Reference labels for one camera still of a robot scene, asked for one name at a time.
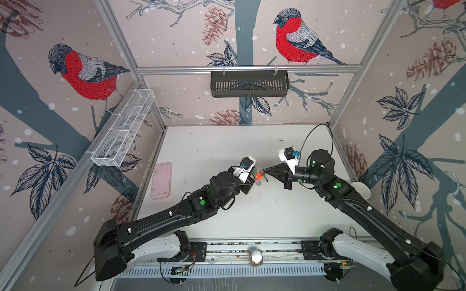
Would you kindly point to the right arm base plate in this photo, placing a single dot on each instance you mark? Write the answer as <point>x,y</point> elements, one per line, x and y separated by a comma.
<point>317,251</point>

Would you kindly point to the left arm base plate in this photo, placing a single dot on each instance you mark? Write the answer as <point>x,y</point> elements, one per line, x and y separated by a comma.
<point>197,253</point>

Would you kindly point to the silver push button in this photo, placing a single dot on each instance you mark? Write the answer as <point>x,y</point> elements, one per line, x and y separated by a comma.
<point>255,257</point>

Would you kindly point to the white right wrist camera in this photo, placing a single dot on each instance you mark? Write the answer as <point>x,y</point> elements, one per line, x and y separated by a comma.
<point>290,157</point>

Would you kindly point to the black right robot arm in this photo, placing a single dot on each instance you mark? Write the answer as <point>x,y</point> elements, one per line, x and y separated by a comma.
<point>407,262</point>

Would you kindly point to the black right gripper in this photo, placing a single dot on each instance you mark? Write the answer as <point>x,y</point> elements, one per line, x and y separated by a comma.
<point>276,171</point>

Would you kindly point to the white wire mesh basket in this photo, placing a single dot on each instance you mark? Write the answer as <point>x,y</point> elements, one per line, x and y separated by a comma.
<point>118,140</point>

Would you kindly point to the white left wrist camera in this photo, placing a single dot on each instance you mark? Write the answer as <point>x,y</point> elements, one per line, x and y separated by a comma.
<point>245,166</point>

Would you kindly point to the white mug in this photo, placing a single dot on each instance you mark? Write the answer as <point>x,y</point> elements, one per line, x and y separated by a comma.
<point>362,189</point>

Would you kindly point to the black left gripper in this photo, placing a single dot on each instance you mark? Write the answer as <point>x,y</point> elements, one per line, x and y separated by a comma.
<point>247,185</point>

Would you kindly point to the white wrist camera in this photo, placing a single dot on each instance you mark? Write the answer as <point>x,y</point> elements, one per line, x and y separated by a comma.
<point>245,166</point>
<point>290,157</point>

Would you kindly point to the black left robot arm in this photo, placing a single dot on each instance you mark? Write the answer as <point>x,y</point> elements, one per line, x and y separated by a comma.
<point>115,243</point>

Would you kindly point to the black hanging basket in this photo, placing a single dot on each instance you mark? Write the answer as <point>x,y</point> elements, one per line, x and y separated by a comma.
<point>250,84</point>

